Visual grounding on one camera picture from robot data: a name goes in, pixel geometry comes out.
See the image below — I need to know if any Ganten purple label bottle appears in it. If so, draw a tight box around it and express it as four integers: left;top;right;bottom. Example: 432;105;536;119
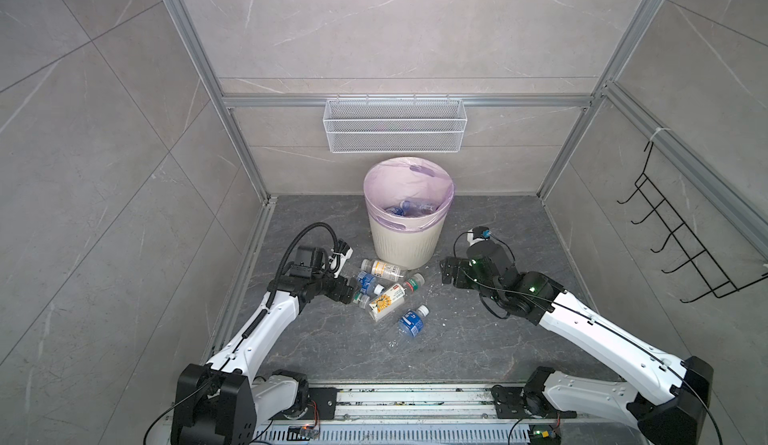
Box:
399;200;438;218

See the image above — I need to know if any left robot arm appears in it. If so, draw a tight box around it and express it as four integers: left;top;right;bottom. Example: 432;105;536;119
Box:
170;241;357;444

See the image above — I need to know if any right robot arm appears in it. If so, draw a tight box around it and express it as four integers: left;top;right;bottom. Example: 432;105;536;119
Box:
440;231;714;444

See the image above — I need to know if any cream ribbed trash bin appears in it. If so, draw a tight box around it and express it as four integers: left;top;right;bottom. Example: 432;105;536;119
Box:
366;201;452;270

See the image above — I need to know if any pink bin liner bag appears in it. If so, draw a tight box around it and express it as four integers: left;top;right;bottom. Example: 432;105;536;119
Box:
363;157;456;208

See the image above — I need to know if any green band clear bottle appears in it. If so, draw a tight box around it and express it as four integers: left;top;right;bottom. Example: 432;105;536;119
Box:
353;291;371;308

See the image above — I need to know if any small blue label bottle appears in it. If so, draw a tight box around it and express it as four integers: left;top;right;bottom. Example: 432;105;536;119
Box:
356;270;385;297

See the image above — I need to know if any orange white label bottle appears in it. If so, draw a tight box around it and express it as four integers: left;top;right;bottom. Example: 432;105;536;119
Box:
361;259;407;282

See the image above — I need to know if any blue label water bottle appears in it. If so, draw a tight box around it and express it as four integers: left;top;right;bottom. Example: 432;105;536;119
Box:
387;305;430;347

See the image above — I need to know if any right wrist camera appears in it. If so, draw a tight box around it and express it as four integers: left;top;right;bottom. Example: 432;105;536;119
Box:
467;226;491;246

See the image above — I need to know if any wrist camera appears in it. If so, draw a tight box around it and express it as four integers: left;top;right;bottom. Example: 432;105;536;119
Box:
328;239;353;278
467;226;491;246

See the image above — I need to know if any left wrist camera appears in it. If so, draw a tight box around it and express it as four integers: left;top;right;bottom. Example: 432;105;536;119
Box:
328;239;353;278

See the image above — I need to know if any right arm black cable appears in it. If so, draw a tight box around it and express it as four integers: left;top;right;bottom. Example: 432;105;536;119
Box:
451;231;529;321

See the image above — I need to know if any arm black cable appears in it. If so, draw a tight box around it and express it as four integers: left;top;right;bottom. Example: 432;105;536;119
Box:
451;231;529;321
266;222;340;308

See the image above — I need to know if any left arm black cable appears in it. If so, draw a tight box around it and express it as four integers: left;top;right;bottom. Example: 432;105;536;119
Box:
266;222;340;308

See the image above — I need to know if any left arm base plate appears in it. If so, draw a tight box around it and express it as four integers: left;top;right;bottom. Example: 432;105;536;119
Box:
273;387;340;421

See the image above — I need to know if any aluminium mounting rail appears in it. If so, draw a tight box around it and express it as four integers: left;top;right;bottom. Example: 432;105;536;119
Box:
179;383;649;428

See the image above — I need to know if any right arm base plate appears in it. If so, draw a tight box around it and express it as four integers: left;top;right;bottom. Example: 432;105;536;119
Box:
490;385;577;419

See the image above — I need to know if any white wire mesh basket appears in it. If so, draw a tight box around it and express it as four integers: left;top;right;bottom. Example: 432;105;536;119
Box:
323;99;468;154

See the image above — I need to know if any black wire hook rack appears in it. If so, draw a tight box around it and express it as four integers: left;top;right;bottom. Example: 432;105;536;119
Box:
616;141;767;304

